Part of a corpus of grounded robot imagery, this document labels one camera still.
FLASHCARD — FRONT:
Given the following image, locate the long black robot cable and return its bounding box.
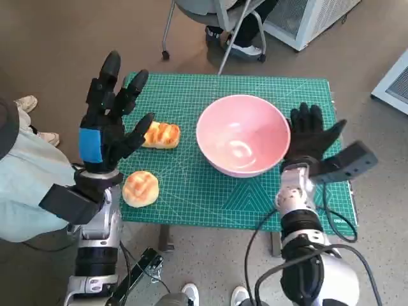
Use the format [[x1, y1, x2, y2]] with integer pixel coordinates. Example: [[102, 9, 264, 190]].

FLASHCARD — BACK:
[[244, 208, 283, 306]]

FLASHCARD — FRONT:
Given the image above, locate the person in light trousers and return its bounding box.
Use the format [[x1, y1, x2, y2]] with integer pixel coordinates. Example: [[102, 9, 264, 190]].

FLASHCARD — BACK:
[[0, 94, 79, 245]]

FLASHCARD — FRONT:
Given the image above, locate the person on chair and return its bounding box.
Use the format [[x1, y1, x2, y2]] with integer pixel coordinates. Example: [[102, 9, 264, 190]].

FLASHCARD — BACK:
[[205, 0, 279, 61]]

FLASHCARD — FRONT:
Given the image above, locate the white shoe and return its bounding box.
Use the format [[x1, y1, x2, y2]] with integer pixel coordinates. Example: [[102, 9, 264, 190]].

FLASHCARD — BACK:
[[180, 282, 200, 306], [231, 286, 251, 306]]

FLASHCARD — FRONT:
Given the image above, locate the green cutting mat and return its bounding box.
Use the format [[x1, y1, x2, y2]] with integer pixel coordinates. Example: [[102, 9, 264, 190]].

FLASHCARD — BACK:
[[116, 72, 358, 236]]

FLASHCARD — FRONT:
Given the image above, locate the black metal rail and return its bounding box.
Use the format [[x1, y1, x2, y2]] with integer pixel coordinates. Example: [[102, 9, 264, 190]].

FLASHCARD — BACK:
[[103, 247, 165, 306]]

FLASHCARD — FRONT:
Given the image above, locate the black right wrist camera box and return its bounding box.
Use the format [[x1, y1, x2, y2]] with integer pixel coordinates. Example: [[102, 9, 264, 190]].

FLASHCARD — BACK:
[[310, 141, 379, 184]]

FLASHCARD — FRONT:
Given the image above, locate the black right camera cable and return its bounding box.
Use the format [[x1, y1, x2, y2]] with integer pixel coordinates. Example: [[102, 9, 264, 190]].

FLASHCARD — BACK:
[[318, 181, 384, 306]]

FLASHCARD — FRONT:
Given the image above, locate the round toy bread bun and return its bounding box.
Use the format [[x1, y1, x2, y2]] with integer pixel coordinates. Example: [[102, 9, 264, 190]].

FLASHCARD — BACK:
[[122, 170, 160, 208]]

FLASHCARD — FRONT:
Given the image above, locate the white mesh cabinet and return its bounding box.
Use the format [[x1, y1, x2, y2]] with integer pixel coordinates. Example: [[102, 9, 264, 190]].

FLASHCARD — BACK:
[[370, 47, 408, 116], [263, 0, 363, 52]]

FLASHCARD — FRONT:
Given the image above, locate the grey office chair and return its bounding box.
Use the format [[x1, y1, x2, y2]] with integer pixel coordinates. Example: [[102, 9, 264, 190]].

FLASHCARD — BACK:
[[161, 0, 268, 63]]

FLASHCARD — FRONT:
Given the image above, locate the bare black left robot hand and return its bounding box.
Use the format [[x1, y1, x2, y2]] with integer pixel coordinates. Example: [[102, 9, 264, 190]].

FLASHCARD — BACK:
[[78, 50, 154, 175]]

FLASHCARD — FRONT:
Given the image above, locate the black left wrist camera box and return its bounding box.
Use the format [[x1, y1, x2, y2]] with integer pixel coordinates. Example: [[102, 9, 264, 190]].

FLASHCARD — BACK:
[[38, 183, 103, 226]]

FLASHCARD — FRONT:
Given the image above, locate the black camera cable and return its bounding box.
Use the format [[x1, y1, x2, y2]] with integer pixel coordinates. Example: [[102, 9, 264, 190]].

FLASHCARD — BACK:
[[318, 181, 384, 306], [119, 240, 133, 288]]

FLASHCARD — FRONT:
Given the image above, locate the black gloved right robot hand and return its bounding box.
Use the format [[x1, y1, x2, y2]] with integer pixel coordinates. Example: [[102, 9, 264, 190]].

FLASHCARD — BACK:
[[282, 102, 347, 166]]

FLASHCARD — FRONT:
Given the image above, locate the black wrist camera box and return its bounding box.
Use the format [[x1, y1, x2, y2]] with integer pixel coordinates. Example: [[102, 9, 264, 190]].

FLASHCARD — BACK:
[[38, 183, 103, 226], [310, 141, 379, 184]]

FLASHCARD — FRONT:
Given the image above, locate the pink bowl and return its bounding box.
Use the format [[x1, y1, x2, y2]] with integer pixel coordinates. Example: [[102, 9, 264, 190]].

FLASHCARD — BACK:
[[196, 94, 291, 179]]

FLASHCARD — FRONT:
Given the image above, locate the long toy bread loaf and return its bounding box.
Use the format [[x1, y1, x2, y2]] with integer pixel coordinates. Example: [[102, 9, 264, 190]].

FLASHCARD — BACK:
[[140, 120, 182, 149]]

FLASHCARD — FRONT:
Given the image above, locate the black left camera cable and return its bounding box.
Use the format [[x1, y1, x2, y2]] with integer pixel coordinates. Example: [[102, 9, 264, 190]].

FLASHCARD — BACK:
[[119, 240, 133, 288]]

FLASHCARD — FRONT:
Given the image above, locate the looped black robot cable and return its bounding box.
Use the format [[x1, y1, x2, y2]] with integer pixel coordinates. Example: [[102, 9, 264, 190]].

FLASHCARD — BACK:
[[254, 251, 323, 306]]

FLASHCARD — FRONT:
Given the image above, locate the silver metal rod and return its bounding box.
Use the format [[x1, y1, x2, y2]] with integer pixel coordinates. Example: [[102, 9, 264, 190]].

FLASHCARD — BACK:
[[217, 0, 256, 77]]

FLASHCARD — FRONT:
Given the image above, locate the thin black floor cable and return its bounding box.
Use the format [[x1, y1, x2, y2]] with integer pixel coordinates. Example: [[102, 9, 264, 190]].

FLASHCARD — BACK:
[[149, 275, 172, 293]]

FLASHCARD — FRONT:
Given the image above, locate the dark table leg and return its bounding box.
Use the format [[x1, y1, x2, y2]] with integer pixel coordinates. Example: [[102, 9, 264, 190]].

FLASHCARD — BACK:
[[158, 224, 175, 253], [270, 231, 283, 258]]

